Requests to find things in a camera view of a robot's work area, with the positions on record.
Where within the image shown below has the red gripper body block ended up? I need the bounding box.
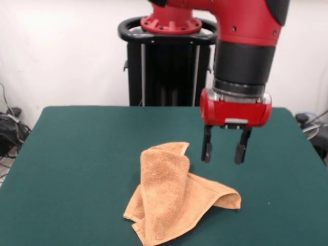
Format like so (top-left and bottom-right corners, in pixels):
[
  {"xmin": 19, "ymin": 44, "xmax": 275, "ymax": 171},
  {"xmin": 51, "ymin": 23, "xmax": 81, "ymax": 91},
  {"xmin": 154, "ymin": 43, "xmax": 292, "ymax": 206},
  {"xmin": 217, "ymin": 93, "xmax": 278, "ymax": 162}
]
[{"xmin": 199, "ymin": 88, "xmax": 273, "ymax": 131}]

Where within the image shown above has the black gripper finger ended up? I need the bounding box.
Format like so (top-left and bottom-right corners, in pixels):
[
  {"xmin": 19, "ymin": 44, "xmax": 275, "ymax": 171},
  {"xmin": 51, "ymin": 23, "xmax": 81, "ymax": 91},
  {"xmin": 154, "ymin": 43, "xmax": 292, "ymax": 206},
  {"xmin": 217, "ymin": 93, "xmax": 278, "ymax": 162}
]
[
  {"xmin": 234, "ymin": 127, "xmax": 253, "ymax": 166},
  {"xmin": 201, "ymin": 125, "xmax": 214, "ymax": 163}
]

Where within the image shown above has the tan terry towel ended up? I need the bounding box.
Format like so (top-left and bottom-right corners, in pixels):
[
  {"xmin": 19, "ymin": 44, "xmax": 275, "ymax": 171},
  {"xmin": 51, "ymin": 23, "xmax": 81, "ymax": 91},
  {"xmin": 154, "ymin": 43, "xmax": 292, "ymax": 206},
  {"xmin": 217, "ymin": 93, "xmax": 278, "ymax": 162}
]
[{"xmin": 122, "ymin": 141, "xmax": 242, "ymax": 244}]

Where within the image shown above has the grey stand base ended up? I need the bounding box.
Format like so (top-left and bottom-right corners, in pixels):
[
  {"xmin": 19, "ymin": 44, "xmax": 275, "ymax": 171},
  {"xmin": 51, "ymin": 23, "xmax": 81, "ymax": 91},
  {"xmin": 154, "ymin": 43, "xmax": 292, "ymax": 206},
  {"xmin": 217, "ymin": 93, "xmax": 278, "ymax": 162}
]
[{"xmin": 302, "ymin": 122, "xmax": 328, "ymax": 165}]

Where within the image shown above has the dark green table cloth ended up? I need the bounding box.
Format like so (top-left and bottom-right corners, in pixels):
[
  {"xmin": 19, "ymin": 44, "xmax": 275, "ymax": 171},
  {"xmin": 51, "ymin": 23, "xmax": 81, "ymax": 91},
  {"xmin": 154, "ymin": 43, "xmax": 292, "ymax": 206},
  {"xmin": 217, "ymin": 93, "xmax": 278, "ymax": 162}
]
[{"xmin": 0, "ymin": 106, "xmax": 328, "ymax": 246}]

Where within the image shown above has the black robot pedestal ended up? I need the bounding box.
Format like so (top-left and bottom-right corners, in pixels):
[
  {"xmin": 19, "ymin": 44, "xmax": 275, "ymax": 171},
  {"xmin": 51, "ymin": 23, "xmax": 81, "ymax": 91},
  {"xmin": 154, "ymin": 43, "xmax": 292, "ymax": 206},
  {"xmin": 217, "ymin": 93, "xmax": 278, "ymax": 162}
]
[{"xmin": 117, "ymin": 15, "xmax": 218, "ymax": 107}]

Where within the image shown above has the black cable tangle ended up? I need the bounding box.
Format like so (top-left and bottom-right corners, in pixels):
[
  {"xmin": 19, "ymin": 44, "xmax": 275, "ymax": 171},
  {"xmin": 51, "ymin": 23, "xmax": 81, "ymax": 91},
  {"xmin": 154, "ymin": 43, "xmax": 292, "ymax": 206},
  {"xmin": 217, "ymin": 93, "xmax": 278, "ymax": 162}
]
[{"xmin": 0, "ymin": 81, "xmax": 32, "ymax": 180}]

